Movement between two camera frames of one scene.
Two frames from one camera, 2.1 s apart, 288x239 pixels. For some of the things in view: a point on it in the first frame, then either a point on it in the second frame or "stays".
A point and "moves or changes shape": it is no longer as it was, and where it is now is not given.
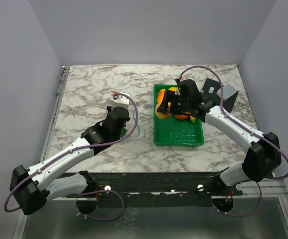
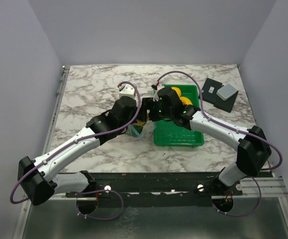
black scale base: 212,89 stays
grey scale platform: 228,90 stays
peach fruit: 161,115 moves or changes shape
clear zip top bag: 131,131 moves or changes shape
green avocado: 123,132 moves or changes shape
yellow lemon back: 173,88 stays
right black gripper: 169,97 → 150,104
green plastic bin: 174,132 stays
